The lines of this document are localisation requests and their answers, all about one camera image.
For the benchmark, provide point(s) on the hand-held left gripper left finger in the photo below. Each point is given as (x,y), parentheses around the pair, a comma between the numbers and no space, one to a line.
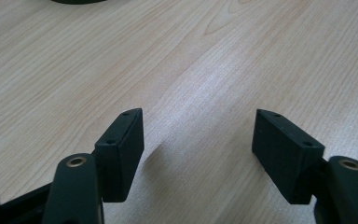
(121,155)

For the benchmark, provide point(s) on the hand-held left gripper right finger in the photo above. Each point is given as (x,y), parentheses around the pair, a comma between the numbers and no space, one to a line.
(287,155)

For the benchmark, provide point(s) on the black key stand with tray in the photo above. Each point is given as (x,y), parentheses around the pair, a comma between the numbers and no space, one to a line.
(77,1)

